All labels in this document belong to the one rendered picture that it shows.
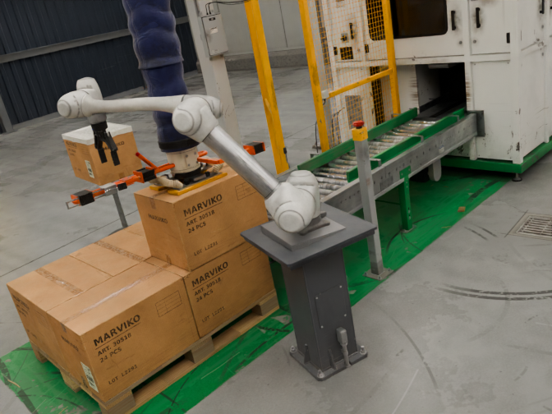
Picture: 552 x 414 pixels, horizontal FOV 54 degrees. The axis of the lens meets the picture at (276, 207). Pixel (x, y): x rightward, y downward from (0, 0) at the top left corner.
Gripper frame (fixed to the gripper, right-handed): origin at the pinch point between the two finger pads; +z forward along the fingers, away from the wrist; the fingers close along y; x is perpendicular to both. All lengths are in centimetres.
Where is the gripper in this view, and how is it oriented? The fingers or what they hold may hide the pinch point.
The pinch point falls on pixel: (110, 161)
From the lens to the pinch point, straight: 283.7
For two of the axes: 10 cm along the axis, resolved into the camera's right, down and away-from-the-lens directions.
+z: 1.8, 9.2, 3.6
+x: -7.1, 3.7, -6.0
